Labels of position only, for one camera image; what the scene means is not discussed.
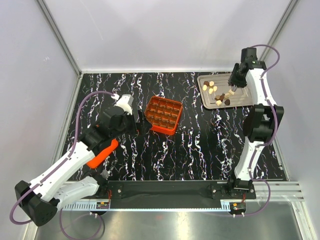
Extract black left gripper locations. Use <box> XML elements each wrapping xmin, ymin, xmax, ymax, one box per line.
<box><xmin>111</xmin><ymin>109</ymin><xmax>152</xmax><ymax>139</ymax></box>

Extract orange chocolate box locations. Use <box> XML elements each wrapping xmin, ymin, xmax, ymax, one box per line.
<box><xmin>144</xmin><ymin>96</ymin><xmax>183</xmax><ymax>136</ymax></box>

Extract metal tongs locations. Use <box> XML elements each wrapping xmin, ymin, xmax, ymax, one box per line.
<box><xmin>231</xmin><ymin>85</ymin><xmax>238</xmax><ymax>92</ymax></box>

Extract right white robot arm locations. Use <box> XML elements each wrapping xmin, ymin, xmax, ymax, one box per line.
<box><xmin>225</xmin><ymin>45</ymin><xmax>284</xmax><ymax>199</ymax></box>

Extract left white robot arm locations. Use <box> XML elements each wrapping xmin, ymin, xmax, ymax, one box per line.
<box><xmin>14</xmin><ymin>106</ymin><xmax>152</xmax><ymax>227</ymax></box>

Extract dark heart chocolate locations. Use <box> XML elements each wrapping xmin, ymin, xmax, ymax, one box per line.
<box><xmin>224</xmin><ymin>99</ymin><xmax>231</xmax><ymax>106</ymax></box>

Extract silver metal tray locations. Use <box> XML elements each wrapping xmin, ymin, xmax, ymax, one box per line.
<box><xmin>197</xmin><ymin>73</ymin><xmax>253</xmax><ymax>110</ymax></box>

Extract orange box lid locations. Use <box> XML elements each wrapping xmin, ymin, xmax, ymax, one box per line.
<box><xmin>86</xmin><ymin>139</ymin><xmax>119</xmax><ymax>169</ymax></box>

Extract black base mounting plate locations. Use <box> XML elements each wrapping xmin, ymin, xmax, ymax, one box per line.
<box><xmin>107</xmin><ymin>180</ymin><xmax>257</xmax><ymax>200</ymax></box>

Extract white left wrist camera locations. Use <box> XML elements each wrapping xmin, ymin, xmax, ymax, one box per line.
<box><xmin>112</xmin><ymin>94</ymin><xmax>134</xmax><ymax>115</ymax></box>

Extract aluminium frame rail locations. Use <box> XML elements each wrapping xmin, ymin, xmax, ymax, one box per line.
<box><xmin>36</xmin><ymin>0</ymin><xmax>82</xmax><ymax>76</ymax></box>

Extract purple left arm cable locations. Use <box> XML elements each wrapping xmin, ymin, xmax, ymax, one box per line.
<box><xmin>9</xmin><ymin>91</ymin><xmax>118</xmax><ymax>238</ymax></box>

